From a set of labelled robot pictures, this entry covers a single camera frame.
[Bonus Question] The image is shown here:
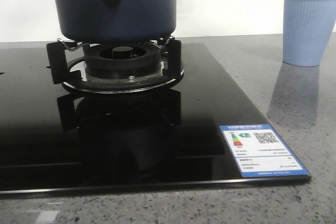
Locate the light blue ribbed cup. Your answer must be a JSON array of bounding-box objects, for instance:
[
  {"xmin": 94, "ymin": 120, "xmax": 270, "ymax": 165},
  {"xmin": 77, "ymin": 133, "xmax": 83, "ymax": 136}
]
[{"xmin": 283, "ymin": 0, "xmax": 335, "ymax": 67}]

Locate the black pot support grate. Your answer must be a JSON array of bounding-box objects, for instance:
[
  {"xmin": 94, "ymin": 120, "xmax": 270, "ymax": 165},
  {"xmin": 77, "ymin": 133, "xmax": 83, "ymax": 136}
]
[{"xmin": 46, "ymin": 37, "xmax": 184, "ymax": 94}]

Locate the dark blue cooking pot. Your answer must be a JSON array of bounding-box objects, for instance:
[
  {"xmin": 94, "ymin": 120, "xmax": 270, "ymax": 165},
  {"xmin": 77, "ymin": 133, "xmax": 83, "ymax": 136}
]
[{"xmin": 55, "ymin": 0, "xmax": 176, "ymax": 43}]

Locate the black gas burner head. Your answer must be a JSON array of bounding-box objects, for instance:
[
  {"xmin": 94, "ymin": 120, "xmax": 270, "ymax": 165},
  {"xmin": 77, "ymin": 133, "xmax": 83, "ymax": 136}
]
[{"xmin": 84, "ymin": 42, "xmax": 161, "ymax": 79}]

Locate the blue white energy label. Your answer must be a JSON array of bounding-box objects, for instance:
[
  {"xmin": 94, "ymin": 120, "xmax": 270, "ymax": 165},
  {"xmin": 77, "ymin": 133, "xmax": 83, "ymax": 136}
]
[{"xmin": 219, "ymin": 124, "xmax": 309, "ymax": 178}]

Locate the black glass gas stove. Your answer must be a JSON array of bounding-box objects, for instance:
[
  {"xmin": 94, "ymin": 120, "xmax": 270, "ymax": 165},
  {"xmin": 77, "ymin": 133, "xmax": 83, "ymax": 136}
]
[{"xmin": 1, "ymin": 42, "xmax": 311, "ymax": 198}]

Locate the silver wire pot ring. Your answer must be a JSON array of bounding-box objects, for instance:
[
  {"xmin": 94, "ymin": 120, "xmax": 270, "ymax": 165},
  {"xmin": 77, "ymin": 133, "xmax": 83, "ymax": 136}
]
[{"xmin": 57, "ymin": 35, "xmax": 175, "ymax": 52}]

